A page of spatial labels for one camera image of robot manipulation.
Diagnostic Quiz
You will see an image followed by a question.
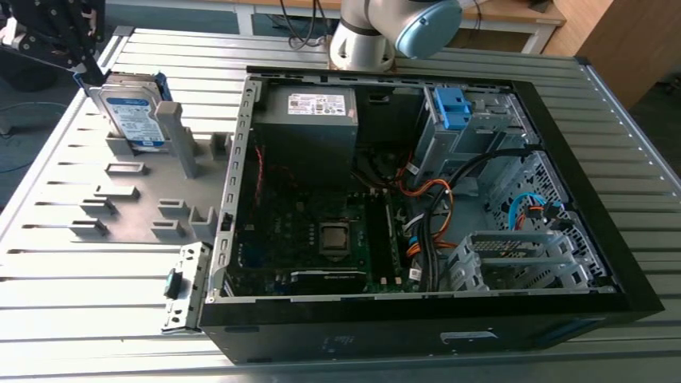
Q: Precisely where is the hard disk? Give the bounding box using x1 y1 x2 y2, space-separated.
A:
71 63 172 152

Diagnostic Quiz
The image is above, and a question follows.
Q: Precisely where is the metal disk bay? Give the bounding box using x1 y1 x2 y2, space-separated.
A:
447 230 592 291

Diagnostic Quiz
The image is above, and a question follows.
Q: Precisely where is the grey parts rack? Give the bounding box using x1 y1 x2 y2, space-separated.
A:
67 101 236 245

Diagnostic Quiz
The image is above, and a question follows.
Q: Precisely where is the grey power supply unit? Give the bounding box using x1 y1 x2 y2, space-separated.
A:
252 85 361 188

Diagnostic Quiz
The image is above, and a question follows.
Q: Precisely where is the green motherboard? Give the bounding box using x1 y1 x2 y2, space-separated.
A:
228 187 425 297

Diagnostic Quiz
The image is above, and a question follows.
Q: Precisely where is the silver CPU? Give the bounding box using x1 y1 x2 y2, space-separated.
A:
320 225 351 253

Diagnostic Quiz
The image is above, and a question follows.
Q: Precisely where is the black RAM slot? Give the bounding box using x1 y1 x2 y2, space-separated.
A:
367 190 385 280
381 190 401 280

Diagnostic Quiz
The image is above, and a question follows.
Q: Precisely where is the black graphics card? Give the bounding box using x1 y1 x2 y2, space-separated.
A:
289 270 368 292

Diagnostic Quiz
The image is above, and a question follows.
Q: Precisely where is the metal optical drive cage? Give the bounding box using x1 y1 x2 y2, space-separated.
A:
415 85 539 176

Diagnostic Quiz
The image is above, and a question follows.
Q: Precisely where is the white table with wooden top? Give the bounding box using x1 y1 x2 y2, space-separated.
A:
105 0 567 55

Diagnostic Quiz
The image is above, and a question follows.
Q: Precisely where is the black open PC case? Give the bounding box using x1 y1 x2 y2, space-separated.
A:
197 65 666 365

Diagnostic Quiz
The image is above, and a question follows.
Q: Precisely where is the wooden cabinet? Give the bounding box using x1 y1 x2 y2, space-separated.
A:
541 0 681 111

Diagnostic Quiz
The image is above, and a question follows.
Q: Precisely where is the red wire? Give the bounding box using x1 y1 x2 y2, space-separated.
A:
252 143 268 204

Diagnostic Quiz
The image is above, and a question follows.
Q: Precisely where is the metal bracket with black knob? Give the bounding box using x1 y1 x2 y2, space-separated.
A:
161 241 213 334

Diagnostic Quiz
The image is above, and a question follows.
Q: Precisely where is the orange wire bundle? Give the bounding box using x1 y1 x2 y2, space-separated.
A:
399 179 459 259

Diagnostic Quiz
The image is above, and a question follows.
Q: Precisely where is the black cable bundle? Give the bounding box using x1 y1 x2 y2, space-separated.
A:
415 147 541 292

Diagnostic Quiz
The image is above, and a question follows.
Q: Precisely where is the blue data wire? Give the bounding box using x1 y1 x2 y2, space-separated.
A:
507 192 560 232

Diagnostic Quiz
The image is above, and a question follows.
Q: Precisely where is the orange and black power wire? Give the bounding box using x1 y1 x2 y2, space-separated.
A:
519 205 575 231

